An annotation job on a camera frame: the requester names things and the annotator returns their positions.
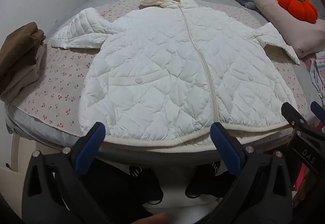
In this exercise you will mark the pink cloth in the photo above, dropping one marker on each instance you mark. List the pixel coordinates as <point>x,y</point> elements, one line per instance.
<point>308,61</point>

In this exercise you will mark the person's left hand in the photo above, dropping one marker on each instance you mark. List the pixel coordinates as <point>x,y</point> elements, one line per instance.
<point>152,219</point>

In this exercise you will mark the orange pumpkin plush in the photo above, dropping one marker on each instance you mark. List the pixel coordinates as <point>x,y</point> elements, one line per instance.
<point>297,8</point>

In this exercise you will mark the beige folded garment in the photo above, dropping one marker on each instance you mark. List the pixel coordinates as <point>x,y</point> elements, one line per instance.
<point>22,79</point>

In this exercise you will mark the black slipper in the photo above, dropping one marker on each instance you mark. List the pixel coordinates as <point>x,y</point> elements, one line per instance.
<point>205,183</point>
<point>144,183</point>

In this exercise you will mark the brown folded garment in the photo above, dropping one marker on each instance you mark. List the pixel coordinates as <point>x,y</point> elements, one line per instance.
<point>17,46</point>

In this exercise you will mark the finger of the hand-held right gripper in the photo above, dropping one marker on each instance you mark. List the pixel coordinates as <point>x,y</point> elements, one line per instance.
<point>318,113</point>
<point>292,114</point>

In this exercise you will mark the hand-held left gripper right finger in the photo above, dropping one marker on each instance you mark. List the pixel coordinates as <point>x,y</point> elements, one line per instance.
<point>226,149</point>

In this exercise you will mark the pink folded blanket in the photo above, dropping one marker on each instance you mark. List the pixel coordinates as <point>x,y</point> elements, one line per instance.
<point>279,15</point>

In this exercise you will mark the cherry print bed cover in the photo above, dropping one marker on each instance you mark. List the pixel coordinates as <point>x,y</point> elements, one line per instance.
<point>63,74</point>

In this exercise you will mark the white bed frame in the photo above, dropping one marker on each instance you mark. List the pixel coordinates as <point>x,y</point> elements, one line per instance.
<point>15,152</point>

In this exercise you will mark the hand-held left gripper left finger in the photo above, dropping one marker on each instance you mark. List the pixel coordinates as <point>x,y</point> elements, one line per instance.
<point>89,143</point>

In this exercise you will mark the white quilted jacket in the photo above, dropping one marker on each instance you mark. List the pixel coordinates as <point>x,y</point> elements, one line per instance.
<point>157,66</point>

